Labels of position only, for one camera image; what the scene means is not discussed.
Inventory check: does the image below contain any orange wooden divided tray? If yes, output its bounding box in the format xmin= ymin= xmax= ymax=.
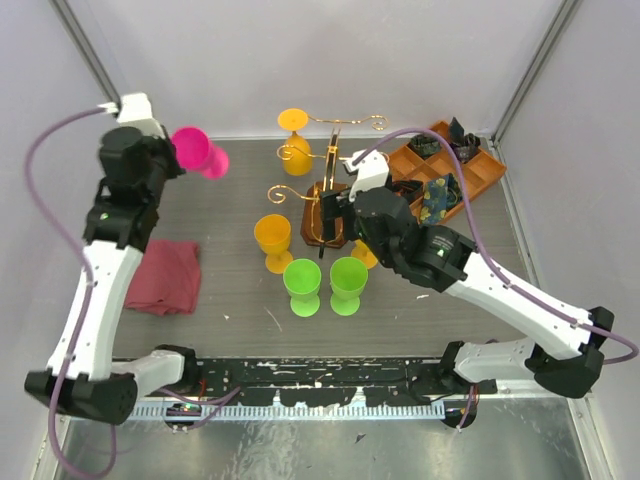
xmin=389 ymin=121 xmax=506 ymax=224

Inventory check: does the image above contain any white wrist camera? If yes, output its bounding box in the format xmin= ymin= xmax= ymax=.
xmin=342 ymin=150 xmax=389 ymax=203
xmin=99 ymin=93 xmax=167 ymax=139

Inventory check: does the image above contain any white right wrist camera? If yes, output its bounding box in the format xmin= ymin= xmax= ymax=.
xmin=342 ymin=150 xmax=389 ymax=203

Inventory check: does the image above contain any orange wine glass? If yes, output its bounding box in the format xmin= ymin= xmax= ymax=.
xmin=278 ymin=108 xmax=313 ymax=176
xmin=351 ymin=240 xmax=378 ymax=269
xmin=254 ymin=214 xmax=293 ymax=274

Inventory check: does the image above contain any pink plastic wine glass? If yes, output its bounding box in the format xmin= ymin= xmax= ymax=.
xmin=170 ymin=126 xmax=230 ymax=179

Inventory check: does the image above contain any gold wire wine glass rack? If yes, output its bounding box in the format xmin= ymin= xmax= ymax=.
xmin=267 ymin=114 xmax=391 ymax=260

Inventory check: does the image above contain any blue yellow patterned cloth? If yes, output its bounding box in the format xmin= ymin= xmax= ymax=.
xmin=419 ymin=173 xmax=463 ymax=225

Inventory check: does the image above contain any grey slotted cable duct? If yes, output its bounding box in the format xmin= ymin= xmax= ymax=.
xmin=129 ymin=401 xmax=445 ymax=422

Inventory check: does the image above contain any black rolled belt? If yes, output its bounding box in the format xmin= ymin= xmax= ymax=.
xmin=391 ymin=179 xmax=424 ymax=205

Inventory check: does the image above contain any green wine glass right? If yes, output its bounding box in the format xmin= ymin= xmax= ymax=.
xmin=330 ymin=256 xmax=368 ymax=316

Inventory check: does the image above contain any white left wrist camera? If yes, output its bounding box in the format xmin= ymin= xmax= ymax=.
xmin=99 ymin=93 xmax=167 ymax=139

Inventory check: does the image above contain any green wine glass left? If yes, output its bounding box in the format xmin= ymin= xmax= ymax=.
xmin=283 ymin=259 xmax=322 ymax=318

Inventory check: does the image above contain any red folded cloth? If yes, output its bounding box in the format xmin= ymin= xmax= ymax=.
xmin=124 ymin=239 xmax=202 ymax=316

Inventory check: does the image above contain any black mounting rail base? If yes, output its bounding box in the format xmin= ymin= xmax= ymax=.
xmin=181 ymin=357 xmax=469 ymax=408

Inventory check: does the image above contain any dark green patterned cloth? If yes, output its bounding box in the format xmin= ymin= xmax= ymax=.
xmin=408 ymin=134 xmax=441 ymax=159

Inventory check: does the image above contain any green wine glass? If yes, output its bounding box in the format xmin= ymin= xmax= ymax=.
xmin=330 ymin=256 xmax=368 ymax=316
xmin=283 ymin=259 xmax=322 ymax=318

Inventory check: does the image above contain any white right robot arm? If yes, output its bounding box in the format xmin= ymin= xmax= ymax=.
xmin=320 ymin=187 xmax=614 ymax=399

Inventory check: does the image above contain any dark blue folded cloth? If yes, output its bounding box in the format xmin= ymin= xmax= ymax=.
xmin=448 ymin=117 xmax=481 ymax=164

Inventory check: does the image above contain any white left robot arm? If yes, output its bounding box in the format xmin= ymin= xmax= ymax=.
xmin=24 ymin=124 xmax=200 ymax=425

